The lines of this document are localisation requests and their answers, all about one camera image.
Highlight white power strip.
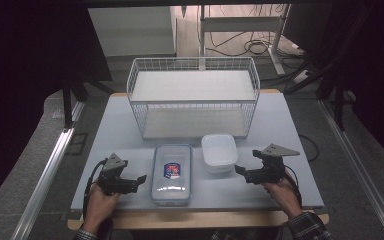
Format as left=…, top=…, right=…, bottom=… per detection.
left=292, top=69, right=312, bottom=85

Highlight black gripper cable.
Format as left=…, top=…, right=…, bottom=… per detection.
left=284, top=165, right=304, bottom=208
left=82, top=158, right=110, bottom=219

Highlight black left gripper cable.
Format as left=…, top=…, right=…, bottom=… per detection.
left=82, top=158, right=110, bottom=219

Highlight black metal stand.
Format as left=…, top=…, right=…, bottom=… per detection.
left=316, top=66, right=348, bottom=132
left=62, top=75, right=90, bottom=130

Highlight dark floor vent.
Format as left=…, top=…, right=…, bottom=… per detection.
left=65, top=132, right=90, bottom=156

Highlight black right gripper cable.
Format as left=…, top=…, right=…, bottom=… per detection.
left=284, top=165, right=304, bottom=208

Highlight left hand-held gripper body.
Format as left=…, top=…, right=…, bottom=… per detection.
left=96, top=153, right=138, bottom=196

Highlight person's left hand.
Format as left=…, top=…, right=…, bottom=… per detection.
left=82, top=182, right=122, bottom=233

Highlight white wire rack shelf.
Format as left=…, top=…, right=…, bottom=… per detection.
left=126, top=56, right=261, bottom=141

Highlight aluminium rail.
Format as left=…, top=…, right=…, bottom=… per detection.
left=10, top=128, right=76, bottom=240
left=317, top=99, right=384, bottom=240

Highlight white square plastic container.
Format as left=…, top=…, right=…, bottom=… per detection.
left=200, top=133, right=240, bottom=175

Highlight black looped floor cable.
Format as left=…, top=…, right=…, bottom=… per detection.
left=298, top=133, right=321, bottom=164

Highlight white cabinet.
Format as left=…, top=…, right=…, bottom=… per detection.
left=87, top=6, right=178, bottom=58

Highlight person's right hand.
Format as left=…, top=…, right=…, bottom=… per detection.
left=261, top=175, right=303, bottom=220

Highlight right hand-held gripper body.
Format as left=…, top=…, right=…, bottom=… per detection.
left=246, top=143, right=301, bottom=185

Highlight black cables on floor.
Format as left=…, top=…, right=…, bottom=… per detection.
left=205, top=30, right=305, bottom=58

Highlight clear container with blue-rimmed lid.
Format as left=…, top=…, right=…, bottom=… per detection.
left=150, top=143, right=194, bottom=207

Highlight white metal desk frame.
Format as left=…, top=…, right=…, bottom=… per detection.
left=198, top=3, right=292, bottom=76

